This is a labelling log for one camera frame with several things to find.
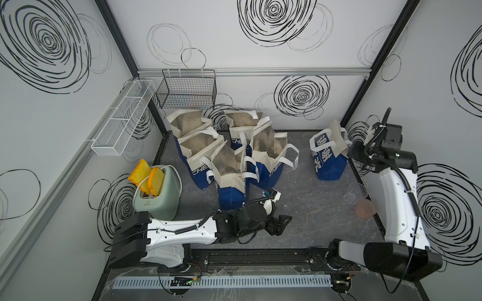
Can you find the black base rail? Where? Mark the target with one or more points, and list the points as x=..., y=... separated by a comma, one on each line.
x=260, y=257

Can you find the slotted grey cable duct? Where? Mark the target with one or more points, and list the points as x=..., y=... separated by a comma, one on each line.
x=224, y=281

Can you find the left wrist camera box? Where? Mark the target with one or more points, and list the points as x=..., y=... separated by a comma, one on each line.
x=272, y=196

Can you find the blue beige takeout bag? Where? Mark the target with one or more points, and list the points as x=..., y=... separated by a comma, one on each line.
x=231, y=171
x=185, y=121
x=241, y=123
x=329, y=149
x=195, y=146
x=271, y=152

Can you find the black wire basket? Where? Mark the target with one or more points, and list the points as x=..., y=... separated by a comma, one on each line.
x=187, y=89

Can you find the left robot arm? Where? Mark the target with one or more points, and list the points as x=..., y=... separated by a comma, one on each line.
x=141, y=238

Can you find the pink plastic cup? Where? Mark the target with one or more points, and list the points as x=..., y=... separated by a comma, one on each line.
x=365, y=209

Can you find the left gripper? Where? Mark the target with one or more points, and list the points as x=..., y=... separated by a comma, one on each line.
x=272, y=229

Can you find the rear yellow toast slice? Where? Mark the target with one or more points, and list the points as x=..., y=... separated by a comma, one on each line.
x=140, y=172

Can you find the mint green toaster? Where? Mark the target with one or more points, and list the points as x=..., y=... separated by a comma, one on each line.
x=164, y=206

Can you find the front yellow toast slice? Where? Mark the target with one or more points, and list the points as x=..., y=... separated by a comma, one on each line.
x=155, y=181

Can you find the white wire mesh shelf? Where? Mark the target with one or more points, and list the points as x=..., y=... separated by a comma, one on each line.
x=119, y=129

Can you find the yellow toast slice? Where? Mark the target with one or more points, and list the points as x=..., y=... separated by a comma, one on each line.
x=140, y=172
x=155, y=181

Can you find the clear plastic cup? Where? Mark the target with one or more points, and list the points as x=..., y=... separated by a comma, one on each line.
x=355, y=193

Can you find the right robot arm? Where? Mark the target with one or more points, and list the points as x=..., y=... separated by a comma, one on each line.
x=403, y=217

